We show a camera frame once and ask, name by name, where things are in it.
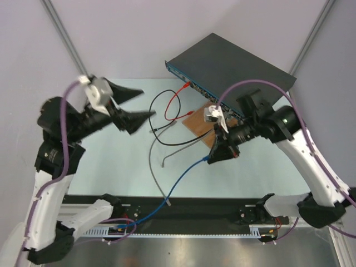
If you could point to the white slotted cable duct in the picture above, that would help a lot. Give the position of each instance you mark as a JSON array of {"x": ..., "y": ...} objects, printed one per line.
[{"x": 105, "y": 232}]

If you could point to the black blue network switch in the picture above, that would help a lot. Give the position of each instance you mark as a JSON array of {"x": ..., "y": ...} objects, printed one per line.
[{"x": 214, "y": 64}]

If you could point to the left aluminium frame post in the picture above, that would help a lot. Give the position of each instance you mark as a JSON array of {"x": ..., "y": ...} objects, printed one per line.
[{"x": 64, "y": 36}]

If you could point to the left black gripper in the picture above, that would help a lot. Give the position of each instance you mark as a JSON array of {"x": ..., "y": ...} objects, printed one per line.
[{"x": 131, "y": 120}]

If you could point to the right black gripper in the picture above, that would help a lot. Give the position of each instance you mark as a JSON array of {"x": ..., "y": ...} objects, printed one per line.
[{"x": 226, "y": 143}]

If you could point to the right aluminium frame post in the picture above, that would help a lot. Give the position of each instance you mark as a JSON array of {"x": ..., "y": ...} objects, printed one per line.
[{"x": 320, "y": 20}]

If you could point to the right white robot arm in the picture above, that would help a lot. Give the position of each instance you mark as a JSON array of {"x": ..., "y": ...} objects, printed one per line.
[{"x": 326, "y": 202}]

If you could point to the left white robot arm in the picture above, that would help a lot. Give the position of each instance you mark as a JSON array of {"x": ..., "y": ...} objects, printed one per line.
[{"x": 87, "y": 106}]

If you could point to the wooden board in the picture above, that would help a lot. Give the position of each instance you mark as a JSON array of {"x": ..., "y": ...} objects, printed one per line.
[{"x": 196, "y": 124}]

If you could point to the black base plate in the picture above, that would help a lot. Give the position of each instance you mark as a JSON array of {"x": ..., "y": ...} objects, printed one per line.
[{"x": 207, "y": 216}]

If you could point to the aluminium frame post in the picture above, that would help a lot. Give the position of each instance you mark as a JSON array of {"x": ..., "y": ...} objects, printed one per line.
[
  {"x": 64, "y": 36},
  {"x": 320, "y": 20}
]

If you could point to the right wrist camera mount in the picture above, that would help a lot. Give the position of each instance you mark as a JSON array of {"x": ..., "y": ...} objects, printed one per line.
[{"x": 215, "y": 114}]

